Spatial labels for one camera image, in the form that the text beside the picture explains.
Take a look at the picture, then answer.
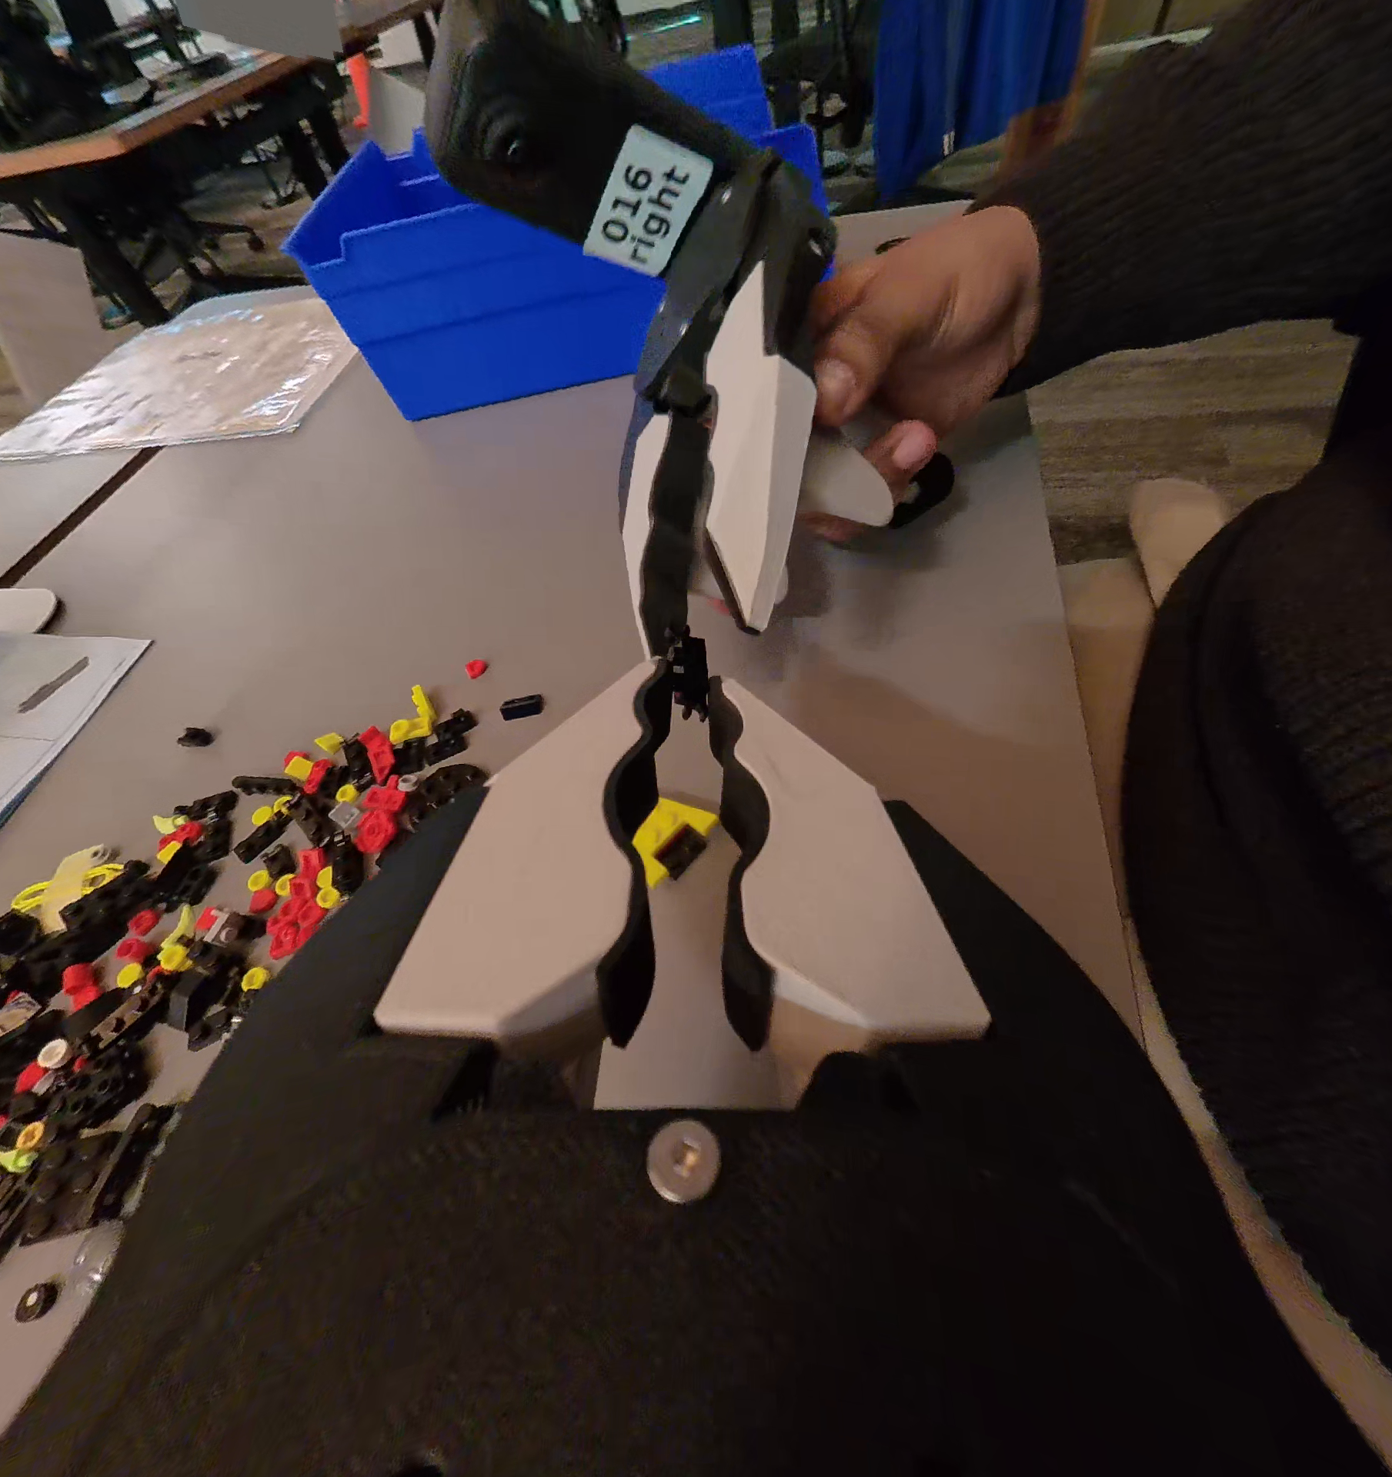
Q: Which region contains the person's right forearm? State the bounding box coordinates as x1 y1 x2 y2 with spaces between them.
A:
972 0 1392 399

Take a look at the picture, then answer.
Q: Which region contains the yellow red lego assembly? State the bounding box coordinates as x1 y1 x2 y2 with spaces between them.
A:
629 795 723 890

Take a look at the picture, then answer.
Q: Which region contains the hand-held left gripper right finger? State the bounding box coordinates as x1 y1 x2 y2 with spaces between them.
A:
707 675 993 1111

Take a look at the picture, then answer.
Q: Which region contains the black round lego plate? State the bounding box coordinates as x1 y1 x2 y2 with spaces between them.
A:
401 765 492 826

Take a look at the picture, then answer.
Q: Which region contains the wooden desk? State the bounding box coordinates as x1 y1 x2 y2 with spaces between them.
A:
0 47 351 191

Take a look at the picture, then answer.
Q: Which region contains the small black lego piece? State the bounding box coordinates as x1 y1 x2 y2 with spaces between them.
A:
667 629 714 722

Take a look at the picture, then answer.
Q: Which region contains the person's right hand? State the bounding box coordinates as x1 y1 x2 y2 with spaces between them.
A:
805 205 1046 547

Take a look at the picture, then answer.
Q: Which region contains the pile of lego pieces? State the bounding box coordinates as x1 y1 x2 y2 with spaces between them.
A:
0 683 492 1288

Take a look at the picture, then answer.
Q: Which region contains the instruction booklet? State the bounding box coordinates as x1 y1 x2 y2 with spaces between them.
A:
0 629 154 879

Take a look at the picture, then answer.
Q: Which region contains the person's pale shoe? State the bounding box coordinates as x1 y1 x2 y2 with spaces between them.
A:
1127 476 1233 606

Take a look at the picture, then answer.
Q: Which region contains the clear plastic bag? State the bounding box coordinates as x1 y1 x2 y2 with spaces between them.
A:
0 298 362 465

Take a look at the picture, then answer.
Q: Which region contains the blue plastic bin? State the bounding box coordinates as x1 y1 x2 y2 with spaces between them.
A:
282 127 674 422
643 43 835 221

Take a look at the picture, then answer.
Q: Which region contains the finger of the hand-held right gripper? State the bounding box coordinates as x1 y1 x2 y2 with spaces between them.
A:
696 268 819 637
621 387 714 659

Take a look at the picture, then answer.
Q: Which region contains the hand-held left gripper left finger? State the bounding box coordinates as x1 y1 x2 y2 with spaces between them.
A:
370 658 677 1110

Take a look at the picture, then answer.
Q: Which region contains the blue cloth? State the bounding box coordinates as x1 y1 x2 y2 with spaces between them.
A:
874 0 1089 204

